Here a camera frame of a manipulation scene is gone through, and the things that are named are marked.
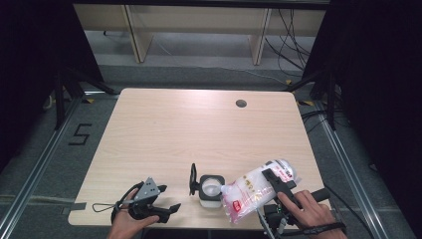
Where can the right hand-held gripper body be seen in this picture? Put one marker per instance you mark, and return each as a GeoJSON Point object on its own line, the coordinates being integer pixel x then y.
{"type": "Point", "coordinates": [275, 219]}

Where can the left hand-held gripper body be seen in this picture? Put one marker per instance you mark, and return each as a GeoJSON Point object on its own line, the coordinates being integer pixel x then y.
{"type": "Point", "coordinates": [147, 191]}

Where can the red and white sugar bag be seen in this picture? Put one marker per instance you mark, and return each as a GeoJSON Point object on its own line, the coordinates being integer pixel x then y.
{"type": "Point", "coordinates": [247, 194]}

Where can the clear jar with black lid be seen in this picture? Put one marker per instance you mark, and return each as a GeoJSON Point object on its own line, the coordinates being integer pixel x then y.
{"type": "Point", "coordinates": [210, 191]}

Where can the person's right hand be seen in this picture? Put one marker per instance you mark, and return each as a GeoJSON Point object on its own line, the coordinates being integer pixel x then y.
{"type": "Point", "coordinates": [316, 217]}

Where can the person's left hand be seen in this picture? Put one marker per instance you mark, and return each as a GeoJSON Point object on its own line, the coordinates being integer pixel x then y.
{"type": "Point", "coordinates": [126, 227]}

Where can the grey tape strip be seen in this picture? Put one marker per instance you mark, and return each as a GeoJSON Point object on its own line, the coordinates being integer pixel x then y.
{"type": "Point", "coordinates": [78, 206]}

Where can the round grey table grommet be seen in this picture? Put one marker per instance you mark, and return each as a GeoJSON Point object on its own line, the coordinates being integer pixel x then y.
{"type": "Point", "coordinates": [241, 103]}

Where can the black metal stand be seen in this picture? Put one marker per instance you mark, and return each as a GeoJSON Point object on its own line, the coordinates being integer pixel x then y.
{"type": "Point", "coordinates": [59, 99]}
{"type": "Point", "coordinates": [330, 103]}

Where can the dark curtain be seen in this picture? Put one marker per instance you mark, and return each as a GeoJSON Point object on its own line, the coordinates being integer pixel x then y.
{"type": "Point", "coordinates": [381, 83]}
{"type": "Point", "coordinates": [30, 66]}

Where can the light wooden shelf unit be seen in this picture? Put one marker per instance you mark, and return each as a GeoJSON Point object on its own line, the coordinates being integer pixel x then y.
{"type": "Point", "coordinates": [199, 18]}

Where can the aluminium floor rail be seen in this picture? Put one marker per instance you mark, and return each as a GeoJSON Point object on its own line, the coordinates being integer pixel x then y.
{"type": "Point", "coordinates": [348, 179]}
{"type": "Point", "coordinates": [43, 159]}

